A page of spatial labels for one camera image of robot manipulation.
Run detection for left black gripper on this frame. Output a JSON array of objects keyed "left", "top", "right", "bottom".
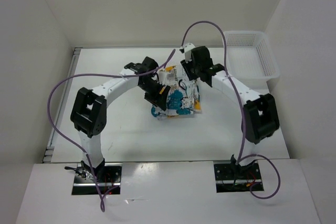
[{"left": 138, "top": 78, "right": 170, "bottom": 111}]

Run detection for patterned white teal yellow shorts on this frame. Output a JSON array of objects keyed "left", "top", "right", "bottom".
[{"left": 151, "top": 65, "right": 202, "bottom": 120}]

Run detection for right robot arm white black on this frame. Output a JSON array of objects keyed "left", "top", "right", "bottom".
[{"left": 179, "top": 43, "right": 280, "bottom": 149}]

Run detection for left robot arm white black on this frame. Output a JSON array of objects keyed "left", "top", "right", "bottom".
[{"left": 70, "top": 57, "right": 171, "bottom": 182}]

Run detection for white plastic basket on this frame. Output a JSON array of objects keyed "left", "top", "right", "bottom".
[{"left": 224, "top": 30, "right": 280, "bottom": 82}]

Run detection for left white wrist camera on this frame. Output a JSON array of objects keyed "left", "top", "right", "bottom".
[{"left": 158, "top": 70, "right": 178, "bottom": 86}]

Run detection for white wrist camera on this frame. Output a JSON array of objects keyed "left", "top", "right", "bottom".
[
  {"left": 158, "top": 70, "right": 178, "bottom": 86},
  {"left": 179, "top": 42, "right": 195, "bottom": 62}
]

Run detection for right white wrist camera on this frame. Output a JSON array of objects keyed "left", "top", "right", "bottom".
[{"left": 179, "top": 42, "right": 195, "bottom": 62}]

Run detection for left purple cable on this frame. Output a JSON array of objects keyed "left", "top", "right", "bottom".
[{"left": 47, "top": 48, "right": 177, "bottom": 213}]

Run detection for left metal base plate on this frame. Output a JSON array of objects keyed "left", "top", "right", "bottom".
[{"left": 69, "top": 164, "right": 122, "bottom": 196}]

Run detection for metal base plate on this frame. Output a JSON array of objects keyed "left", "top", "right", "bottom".
[
  {"left": 214, "top": 162, "right": 264, "bottom": 193},
  {"left": 69, "top": 164, "right": 122, "bottom": 196}
]

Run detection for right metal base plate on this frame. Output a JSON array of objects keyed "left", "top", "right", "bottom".
[{"left": 214, "top": 162, "right": 264, "bottom": 193}]

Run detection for aluminium rail frame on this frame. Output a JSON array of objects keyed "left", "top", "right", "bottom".
[{"left": 42, "top": 47, "right": 82, "bottom": 164}]

